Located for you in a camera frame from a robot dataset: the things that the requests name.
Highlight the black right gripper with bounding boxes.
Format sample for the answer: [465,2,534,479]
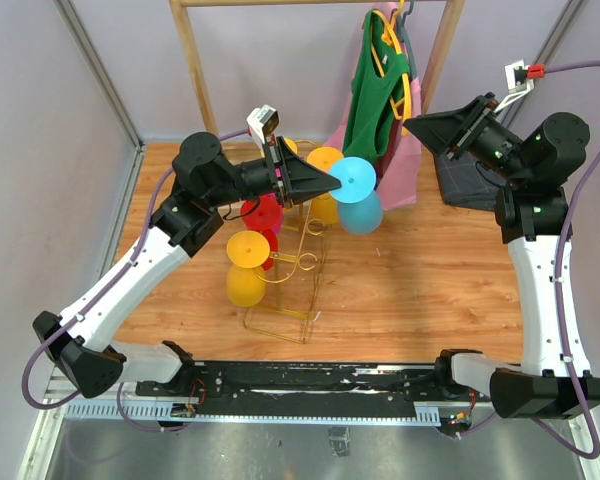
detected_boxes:
[404,91,531,185]

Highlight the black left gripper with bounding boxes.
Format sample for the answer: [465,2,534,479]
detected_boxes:
[207,134,342,209]

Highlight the red wine glass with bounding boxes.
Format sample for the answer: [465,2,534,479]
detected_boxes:
[240,194,284,253]

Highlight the blue wine glass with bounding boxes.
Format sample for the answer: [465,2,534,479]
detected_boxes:
[329,157,383,235]

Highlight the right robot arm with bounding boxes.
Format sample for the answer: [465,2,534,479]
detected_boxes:
[404,93,600,420]

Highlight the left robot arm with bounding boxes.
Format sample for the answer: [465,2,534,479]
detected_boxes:
[33,132,341,398]

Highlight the wooden clothes rack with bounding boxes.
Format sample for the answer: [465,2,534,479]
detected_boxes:
[168,0,467,151]

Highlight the yellow clothes hanger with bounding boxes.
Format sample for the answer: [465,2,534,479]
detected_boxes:
[370,1,412,136]

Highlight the dark grey folded cloth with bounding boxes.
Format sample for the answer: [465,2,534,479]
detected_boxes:
[434,152,504,211]

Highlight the pink garment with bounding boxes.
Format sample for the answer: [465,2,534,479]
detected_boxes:
[326,2,422,211]

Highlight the green garment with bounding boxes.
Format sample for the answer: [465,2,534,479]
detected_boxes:
[343,10,396,163]

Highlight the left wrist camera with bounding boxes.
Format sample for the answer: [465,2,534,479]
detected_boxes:
[246,104,279,148]

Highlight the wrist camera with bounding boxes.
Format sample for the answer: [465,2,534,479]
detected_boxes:
[494,60,545,114]
[246,104,279,148]

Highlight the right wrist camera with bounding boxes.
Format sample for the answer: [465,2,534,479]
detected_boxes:
[494,60,545,114]

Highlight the gold wire wine glass rack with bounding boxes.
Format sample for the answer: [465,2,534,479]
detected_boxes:
[242,193,338,345]

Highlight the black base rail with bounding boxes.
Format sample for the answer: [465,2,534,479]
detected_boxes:
[134,359,496,427]

